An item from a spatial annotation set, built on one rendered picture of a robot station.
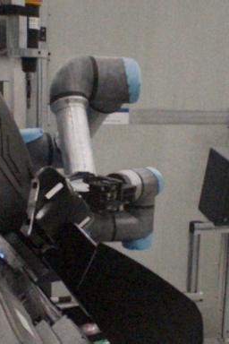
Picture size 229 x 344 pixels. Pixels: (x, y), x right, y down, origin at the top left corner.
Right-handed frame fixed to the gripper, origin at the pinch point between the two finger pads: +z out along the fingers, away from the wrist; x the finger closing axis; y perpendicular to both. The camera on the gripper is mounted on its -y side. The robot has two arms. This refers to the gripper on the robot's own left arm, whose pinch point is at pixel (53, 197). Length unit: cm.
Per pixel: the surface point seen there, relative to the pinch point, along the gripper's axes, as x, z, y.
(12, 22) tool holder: -31.3, 15.5, 0.5
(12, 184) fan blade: -11.4, 35.4, 21.4
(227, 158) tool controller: -7, -53, 14
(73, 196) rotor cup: -6.8, 17.9, 18.0
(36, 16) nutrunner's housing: -32.8, 11.9, 2.2
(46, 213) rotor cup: -4.0, 21.2, 15.5
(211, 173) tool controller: -1, -56, 8
